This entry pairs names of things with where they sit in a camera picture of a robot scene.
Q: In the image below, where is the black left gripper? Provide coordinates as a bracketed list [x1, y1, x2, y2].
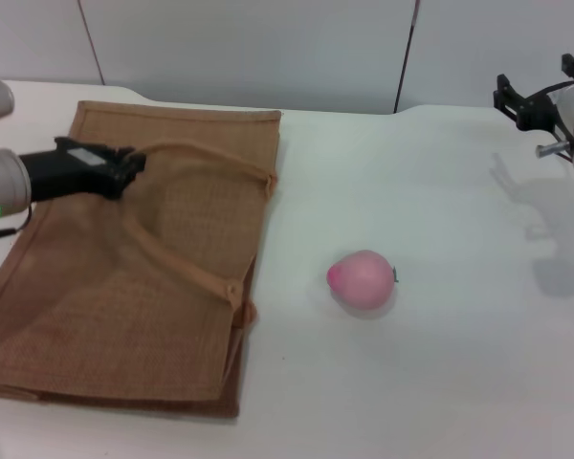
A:
[17, 136, 148, 204]

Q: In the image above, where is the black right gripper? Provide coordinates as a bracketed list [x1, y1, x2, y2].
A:
[492, 52, 574, 134]

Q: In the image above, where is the brown woven handbag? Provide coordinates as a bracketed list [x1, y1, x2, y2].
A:
[0, 98, 284, 421]

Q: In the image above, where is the pink peach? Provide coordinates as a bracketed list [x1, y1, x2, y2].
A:
[326, 249, 400, 311]

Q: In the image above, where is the silver cable plug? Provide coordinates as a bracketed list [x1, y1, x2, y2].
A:
[534, 142, 574, 159]

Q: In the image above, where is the thin left arm cable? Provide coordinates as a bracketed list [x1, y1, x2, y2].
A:
[0, 204, 33, 241]

